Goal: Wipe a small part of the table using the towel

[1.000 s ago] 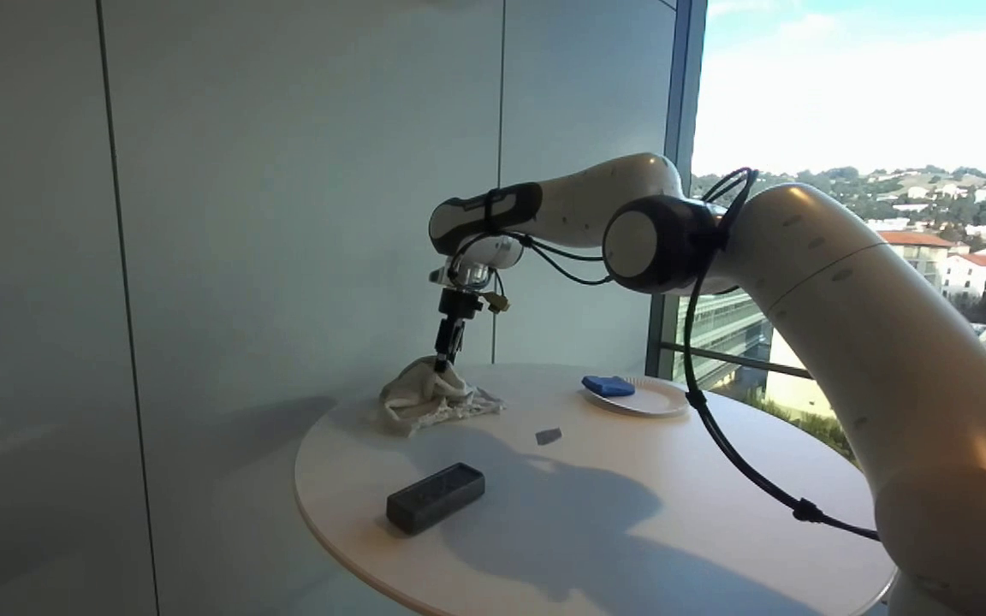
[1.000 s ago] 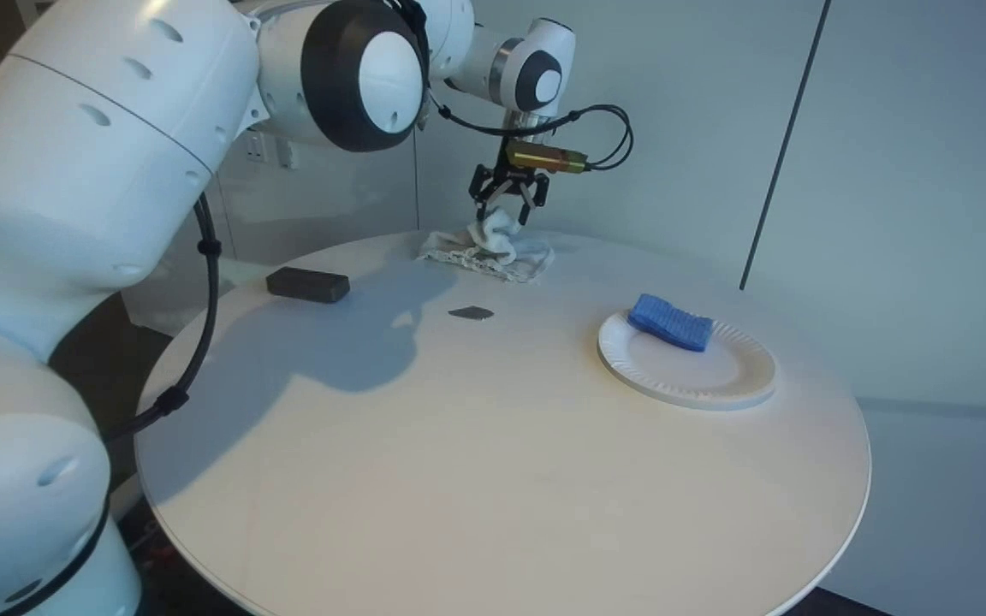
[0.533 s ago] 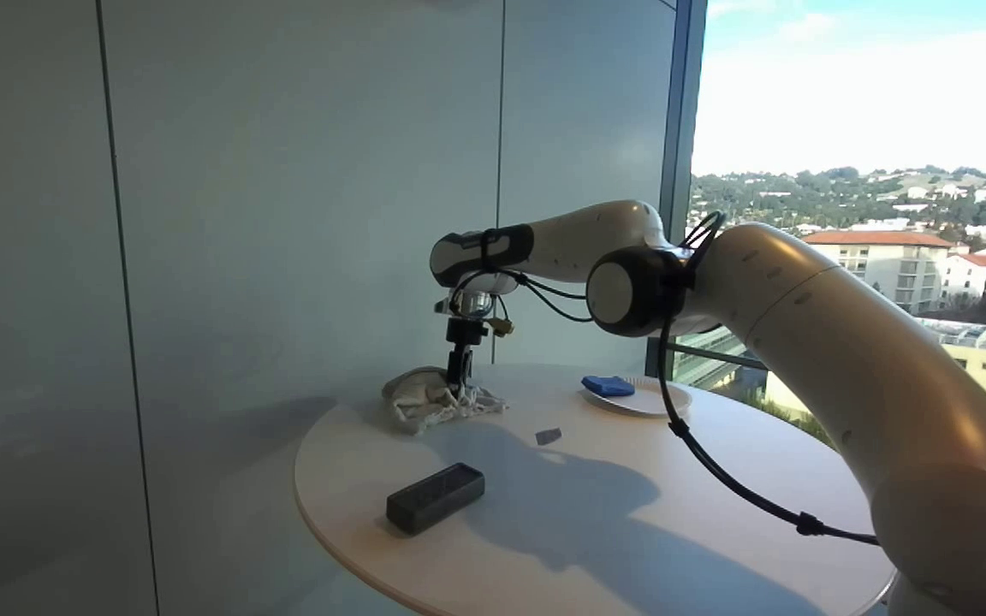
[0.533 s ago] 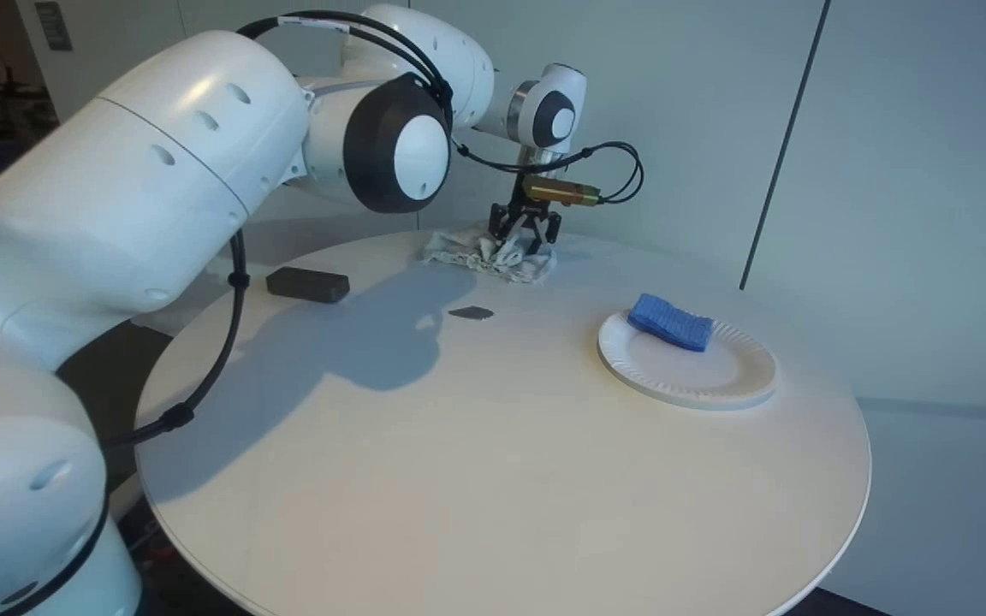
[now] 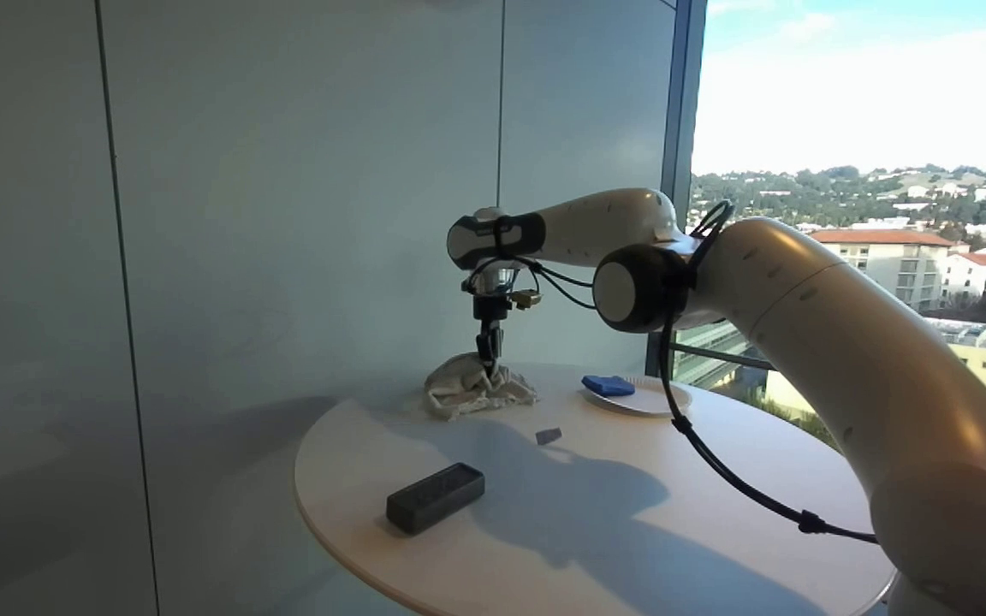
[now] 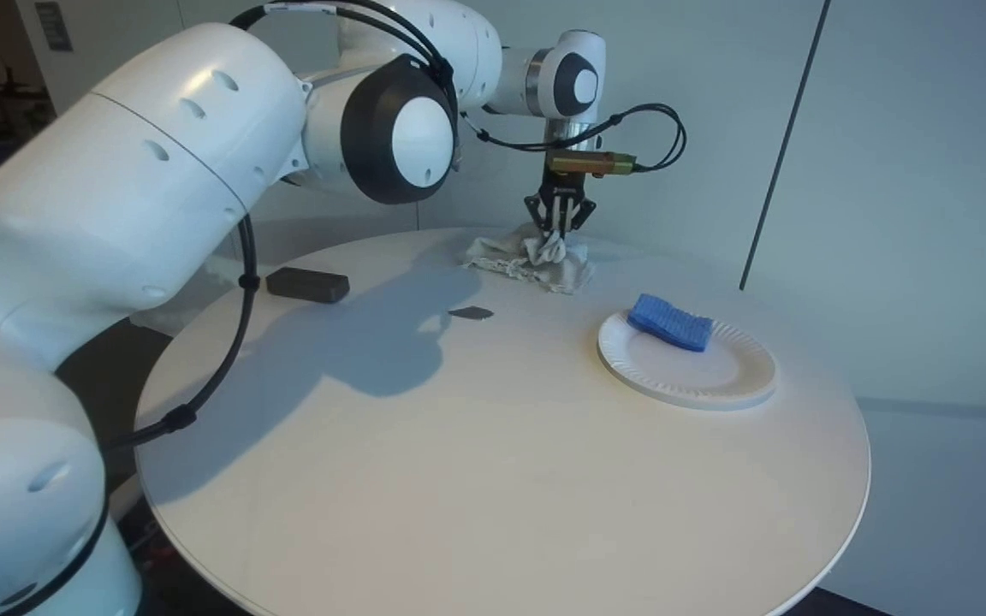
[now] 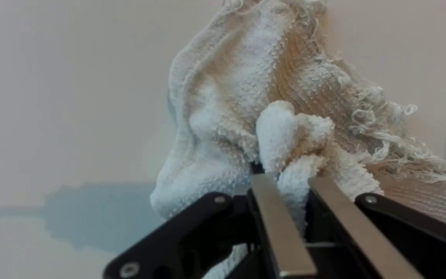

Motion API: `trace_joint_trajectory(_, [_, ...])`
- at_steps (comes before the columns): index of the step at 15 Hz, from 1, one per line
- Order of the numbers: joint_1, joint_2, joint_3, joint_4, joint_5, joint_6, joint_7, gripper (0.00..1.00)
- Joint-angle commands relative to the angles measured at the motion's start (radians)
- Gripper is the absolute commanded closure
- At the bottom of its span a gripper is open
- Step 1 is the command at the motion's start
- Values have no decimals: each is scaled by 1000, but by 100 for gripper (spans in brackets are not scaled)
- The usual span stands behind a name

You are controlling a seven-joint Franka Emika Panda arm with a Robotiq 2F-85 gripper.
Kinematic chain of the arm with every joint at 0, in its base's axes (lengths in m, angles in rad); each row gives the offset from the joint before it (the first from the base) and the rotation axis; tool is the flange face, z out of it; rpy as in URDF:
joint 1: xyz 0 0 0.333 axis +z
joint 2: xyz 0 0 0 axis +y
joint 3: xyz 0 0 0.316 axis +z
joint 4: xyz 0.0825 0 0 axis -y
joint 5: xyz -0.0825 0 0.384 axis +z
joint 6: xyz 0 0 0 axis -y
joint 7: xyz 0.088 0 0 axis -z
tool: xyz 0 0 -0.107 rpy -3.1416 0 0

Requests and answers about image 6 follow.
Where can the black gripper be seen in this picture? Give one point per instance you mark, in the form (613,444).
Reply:
(561,195)

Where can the beige towel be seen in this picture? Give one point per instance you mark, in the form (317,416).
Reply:
(522,262)

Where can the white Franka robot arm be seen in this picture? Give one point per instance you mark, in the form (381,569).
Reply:
(139,149)

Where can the small dark grey tile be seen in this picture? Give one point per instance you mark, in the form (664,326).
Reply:
(470,311)

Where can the blue sponge block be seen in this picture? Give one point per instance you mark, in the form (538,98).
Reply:
(670,324)

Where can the white round plate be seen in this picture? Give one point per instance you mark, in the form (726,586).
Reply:
(686,372)

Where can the black rectangular box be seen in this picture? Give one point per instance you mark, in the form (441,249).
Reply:
(307,284)

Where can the brown wrist camera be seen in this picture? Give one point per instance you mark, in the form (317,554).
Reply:
(590,162)

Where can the dark wall sign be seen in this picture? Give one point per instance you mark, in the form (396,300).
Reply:
(56,25)

